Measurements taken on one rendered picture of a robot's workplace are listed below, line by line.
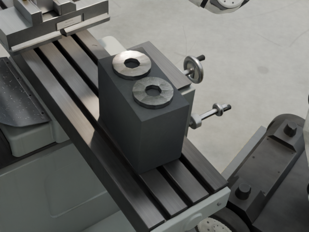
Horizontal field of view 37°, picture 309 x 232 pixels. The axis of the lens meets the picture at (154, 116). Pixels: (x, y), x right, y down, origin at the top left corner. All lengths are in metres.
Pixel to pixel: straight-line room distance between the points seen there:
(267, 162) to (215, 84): 1.20
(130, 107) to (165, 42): 2.07
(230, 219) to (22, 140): 0.67
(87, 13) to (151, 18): 1.78
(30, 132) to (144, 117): 0.48
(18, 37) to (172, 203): 0.67
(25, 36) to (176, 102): 0.59
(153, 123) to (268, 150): 0.80
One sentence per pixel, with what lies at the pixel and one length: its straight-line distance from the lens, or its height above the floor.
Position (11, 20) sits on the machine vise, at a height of 1.03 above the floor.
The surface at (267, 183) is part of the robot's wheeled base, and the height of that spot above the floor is 0.59.
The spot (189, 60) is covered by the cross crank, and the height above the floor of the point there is 0.69.
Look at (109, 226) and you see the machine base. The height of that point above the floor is 0.20.
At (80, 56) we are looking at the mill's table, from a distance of 1.40.
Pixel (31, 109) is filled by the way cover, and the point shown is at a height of 0.89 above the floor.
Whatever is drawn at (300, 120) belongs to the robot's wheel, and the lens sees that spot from 1.84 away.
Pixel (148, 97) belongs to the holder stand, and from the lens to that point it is 0.98.
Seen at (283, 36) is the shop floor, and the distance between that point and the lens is 3.29.
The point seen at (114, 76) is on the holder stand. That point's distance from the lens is 1.05.
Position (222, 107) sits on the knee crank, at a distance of 1.85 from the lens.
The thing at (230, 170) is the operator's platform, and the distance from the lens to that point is 1.85.
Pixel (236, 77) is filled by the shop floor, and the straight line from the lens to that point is 2.86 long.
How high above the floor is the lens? 1.85
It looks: 47 degrees down
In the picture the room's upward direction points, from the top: 6 degrees clockwise
